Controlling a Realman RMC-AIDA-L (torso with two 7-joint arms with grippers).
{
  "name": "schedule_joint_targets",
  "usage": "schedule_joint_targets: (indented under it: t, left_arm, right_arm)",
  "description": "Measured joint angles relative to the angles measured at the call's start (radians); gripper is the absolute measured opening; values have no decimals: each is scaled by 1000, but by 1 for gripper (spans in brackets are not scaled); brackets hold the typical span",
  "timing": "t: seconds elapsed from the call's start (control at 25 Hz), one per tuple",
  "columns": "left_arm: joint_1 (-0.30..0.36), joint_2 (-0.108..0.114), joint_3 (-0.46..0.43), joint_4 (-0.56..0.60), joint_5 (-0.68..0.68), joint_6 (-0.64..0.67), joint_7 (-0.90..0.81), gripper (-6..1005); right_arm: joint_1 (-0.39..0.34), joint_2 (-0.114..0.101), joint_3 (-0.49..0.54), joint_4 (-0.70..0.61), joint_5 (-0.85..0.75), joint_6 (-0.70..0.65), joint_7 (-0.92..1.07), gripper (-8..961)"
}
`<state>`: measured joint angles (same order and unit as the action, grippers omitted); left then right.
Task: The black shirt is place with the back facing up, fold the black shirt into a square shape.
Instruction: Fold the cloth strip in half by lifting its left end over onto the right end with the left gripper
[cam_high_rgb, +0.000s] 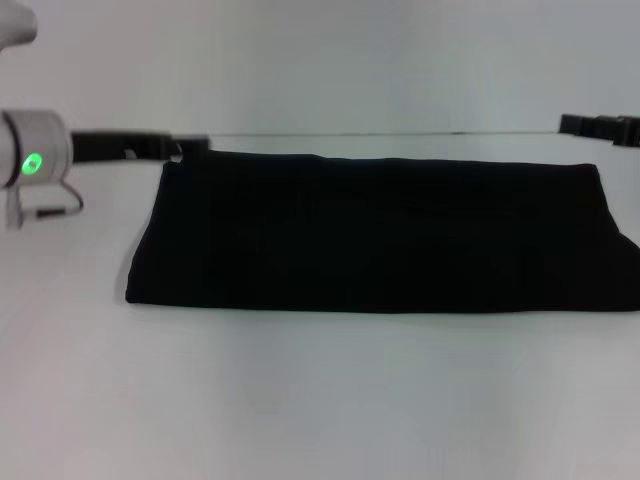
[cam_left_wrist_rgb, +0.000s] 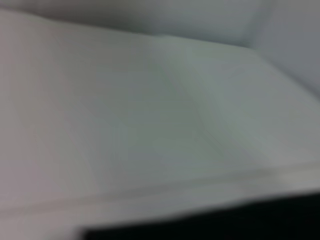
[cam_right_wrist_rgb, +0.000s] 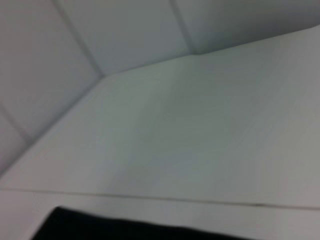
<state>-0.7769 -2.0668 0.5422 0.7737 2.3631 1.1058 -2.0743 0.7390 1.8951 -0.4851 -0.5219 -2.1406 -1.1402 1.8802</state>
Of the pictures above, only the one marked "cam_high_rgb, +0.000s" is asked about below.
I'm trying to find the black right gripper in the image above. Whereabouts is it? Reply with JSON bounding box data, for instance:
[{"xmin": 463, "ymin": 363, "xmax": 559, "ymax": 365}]
[{"xmin": 558, "ymin": 113, "xmax": 640, "ymax": 150}]

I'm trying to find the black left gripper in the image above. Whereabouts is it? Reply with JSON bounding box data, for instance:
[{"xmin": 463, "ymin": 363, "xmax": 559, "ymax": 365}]
[{"xmin": 69, "ymin": 128, "xmax": 212, "ymax": 164}]

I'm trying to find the black t-shirt with FREE print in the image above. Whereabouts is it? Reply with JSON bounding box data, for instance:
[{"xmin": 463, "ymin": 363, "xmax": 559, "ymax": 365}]
[{"xmin": 124, "ymin": 148, "xmax": 640, "ymax": 317}]

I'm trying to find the left gripper cable with plugs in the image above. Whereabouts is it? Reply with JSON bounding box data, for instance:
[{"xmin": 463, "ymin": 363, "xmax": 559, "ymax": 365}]
[{"xmin": 7, "ymin": 182, "xmax": 85, "ymax": 230}]

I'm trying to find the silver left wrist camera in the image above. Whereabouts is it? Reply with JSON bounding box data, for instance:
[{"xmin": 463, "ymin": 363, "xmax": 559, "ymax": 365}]
[{"xmin": 0, "ymin": 0, "xmax": 40, "ymax": 54}]

